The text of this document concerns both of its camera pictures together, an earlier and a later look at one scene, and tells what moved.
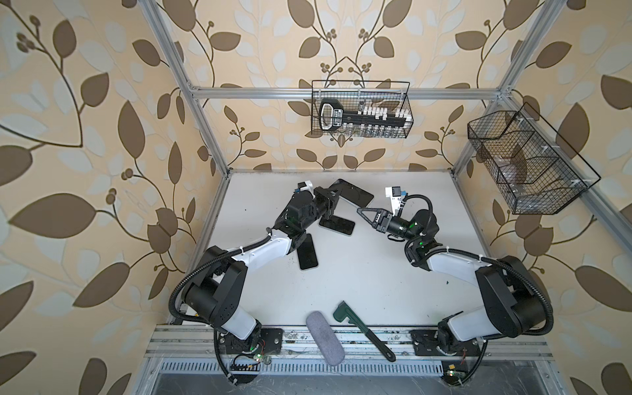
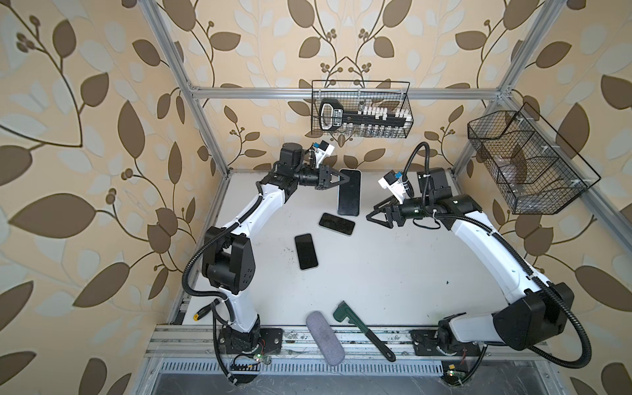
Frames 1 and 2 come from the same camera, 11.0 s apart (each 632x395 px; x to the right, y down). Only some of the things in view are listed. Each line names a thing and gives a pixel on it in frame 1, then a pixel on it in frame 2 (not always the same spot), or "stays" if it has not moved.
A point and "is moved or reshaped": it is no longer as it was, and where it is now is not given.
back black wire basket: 373,109 stays
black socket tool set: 365,122 stays
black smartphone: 337,224 stays
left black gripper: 325,201 to 322,178
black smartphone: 352,193 is moved or reshaped
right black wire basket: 536,172 stays
